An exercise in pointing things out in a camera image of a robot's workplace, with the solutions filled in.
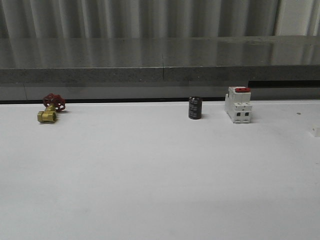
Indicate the brass valve red handwheel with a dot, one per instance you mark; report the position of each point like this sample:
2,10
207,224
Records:
54,104

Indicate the grey stone countertop ledge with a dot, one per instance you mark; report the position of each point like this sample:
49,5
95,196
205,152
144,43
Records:
219,61

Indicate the white circuit breaker red switch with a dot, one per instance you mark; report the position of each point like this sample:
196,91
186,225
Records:
237,104

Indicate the white plastic block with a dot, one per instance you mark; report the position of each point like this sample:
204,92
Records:
315,131

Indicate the black cylindrical capacitor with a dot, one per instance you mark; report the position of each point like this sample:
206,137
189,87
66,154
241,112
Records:
195,107

